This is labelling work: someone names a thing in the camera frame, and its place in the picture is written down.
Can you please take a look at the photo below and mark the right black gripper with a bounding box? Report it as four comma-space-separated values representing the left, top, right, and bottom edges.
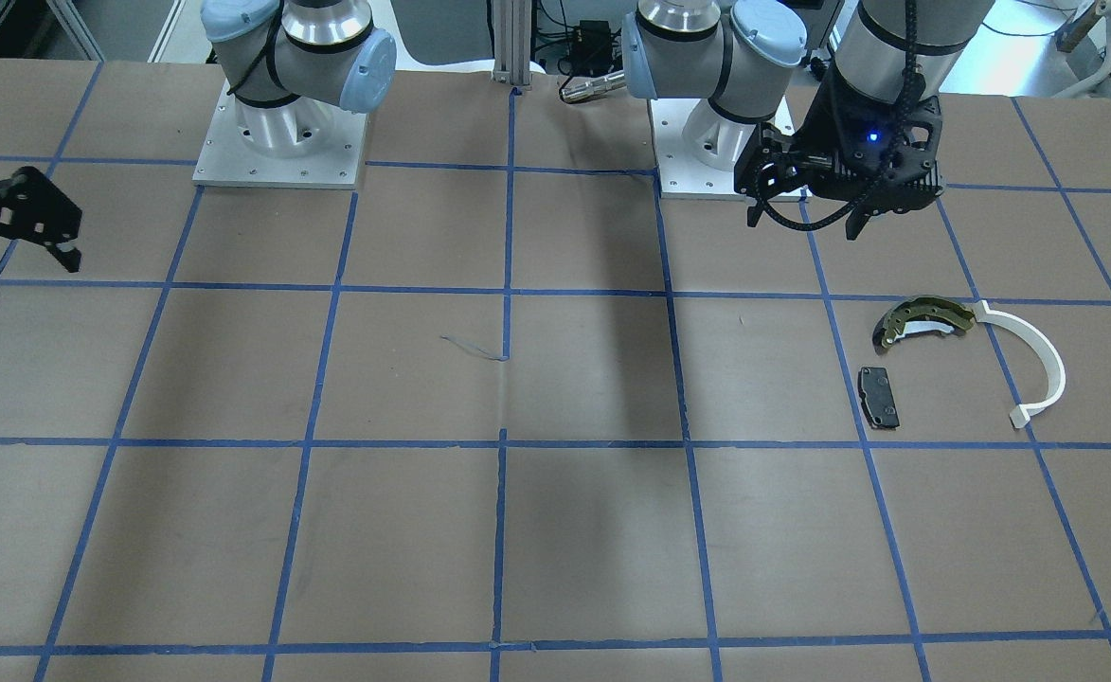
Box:
0, 167, 82, 275

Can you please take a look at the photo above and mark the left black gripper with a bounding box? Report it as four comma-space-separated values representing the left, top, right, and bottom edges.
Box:
745, 66, 944, 241

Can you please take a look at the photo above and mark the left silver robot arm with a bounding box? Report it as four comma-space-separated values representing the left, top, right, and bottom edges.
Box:
620, 1, 992, 239

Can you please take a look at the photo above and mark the olive green brake shoe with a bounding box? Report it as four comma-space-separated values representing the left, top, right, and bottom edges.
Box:
872, 295, 975, 352

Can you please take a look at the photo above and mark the black brake pad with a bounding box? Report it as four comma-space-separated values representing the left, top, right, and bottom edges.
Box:
857, 367, 900, 430

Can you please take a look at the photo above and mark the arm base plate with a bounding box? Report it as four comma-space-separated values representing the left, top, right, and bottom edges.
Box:
648, 96, 807, 202
192, 92, 369, 189

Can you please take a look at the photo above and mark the white curved plastic bracket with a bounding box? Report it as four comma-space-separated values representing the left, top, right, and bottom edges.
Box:
974, 300, 1067, 429

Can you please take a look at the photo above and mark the aluminium frame post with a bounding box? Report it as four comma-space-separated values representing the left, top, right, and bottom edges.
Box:
487, 0, 534, 90

